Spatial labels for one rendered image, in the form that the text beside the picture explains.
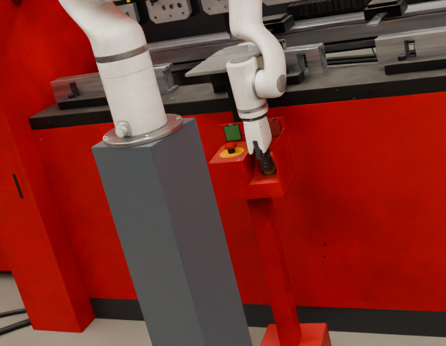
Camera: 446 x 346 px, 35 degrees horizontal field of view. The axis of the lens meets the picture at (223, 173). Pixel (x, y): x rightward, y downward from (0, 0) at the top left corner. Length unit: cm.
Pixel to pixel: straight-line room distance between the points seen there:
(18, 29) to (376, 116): 134
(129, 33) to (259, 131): 54
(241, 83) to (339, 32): 69
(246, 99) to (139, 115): 41
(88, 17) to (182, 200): 46
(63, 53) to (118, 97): 135
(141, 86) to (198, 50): 114
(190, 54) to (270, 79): 90
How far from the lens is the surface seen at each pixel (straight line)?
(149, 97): 161
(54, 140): 270
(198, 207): 170
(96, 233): 279
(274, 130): 210
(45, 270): 289
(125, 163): 163
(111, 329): 294
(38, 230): 280
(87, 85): 268
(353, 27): 250
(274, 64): 187
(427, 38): 219
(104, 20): 161
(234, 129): 213
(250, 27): 191
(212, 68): 214
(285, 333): 231
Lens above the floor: 146
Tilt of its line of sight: 21 degrees down
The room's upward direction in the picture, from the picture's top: 14 degrees counter-clockwise
